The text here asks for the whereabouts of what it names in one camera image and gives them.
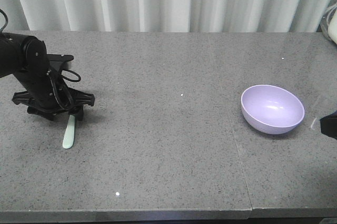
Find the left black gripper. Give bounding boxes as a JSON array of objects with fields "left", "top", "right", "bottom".
[{"left": 12, "top": 68, "right": 95, "bottom": 121}]

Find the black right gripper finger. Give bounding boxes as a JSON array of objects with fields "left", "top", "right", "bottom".
[{"left": 320, "top": 111, "right": 337, "bottom": 138}]

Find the mint green plastic spoon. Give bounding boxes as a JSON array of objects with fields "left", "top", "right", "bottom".
[{"left": 62, "top": 115, "right": 76, "bottom": 149}]

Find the purple plastic bowl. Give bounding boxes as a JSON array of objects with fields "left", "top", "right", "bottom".
[{"left": 241, "top": 85, "right": 305, "bottom": 135}]

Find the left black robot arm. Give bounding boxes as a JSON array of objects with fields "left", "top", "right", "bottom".
[{"left": 1, "top": 33, "right": 95, "bottom": 121}]

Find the white pleated curtain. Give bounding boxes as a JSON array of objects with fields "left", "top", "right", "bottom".
[{"left": 1, "top": 0, "right": 336, "bottom": 32}]

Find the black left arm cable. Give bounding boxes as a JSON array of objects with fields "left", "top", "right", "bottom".
[{"left": 46, "top": 62, "right": 81, "bottom": 111}]

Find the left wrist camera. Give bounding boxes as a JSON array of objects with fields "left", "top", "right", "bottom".
[{"left": 47, "top": 54, "right": 74, "bottom": 70}]

